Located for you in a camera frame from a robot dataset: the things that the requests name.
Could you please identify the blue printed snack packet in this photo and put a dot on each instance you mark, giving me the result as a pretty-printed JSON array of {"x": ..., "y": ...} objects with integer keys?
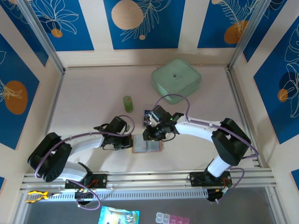
[{"x": 116, "y": 215}]

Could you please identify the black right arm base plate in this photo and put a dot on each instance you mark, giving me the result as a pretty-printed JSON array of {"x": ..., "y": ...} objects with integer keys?
[{"x": 197, "y": 179}]

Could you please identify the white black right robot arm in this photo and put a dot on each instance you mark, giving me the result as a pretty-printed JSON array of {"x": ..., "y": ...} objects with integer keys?
[{"x": 196, "y": 128}]

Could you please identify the wide aluminium mounting rail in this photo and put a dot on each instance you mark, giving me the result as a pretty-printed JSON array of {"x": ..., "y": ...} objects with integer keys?
[{"x": 149, "y": 178}]

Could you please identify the white pink pill organizer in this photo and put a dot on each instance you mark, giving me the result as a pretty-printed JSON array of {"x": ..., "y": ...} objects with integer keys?
[{"x": 172, "y": 219}]

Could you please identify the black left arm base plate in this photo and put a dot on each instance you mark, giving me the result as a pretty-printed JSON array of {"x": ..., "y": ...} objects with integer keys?
[{"x": 100, "y": 180}]

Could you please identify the aluminium frame post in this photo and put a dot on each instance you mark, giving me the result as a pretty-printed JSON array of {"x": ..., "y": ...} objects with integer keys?
[
  {"x": 248, "y": 35},
  {"x": 42, "y": 35}
]

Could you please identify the aluminium side rail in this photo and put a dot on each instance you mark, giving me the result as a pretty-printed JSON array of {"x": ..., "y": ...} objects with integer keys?
[
  {"x": 236, "y": 93},
  {"x": 56, "y": 93}
]

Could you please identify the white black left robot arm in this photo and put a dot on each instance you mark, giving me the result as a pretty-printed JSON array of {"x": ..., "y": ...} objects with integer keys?
[{"x": 86, "y": 145}]

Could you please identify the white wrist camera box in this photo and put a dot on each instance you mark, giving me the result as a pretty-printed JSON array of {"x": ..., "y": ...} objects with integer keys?
[
  {"x": 128, "y": 126},
  {"x": 152, "y": 120}
]

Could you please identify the tan leather card holder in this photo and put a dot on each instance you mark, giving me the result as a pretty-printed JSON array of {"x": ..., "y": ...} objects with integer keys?
[{"x": 140, "y": 144}]

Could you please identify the dark printed card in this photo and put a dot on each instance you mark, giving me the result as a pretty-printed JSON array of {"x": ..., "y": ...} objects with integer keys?
[{"x": 146, "y": 119}]

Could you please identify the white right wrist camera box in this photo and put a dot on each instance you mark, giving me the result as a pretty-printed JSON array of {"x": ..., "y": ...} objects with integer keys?
[{"x": 152, "y": 120}]

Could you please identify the mint green zip case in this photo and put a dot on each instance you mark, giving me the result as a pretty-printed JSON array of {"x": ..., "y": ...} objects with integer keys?
[{"x": 175, "y": 79}]

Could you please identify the green cylindrical can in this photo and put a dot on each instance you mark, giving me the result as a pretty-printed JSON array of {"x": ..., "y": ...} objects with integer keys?
[{"x": 128, "y": 105}]

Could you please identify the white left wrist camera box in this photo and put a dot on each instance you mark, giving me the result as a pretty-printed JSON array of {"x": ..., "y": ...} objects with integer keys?
[{"x": 128, "y": 126}]

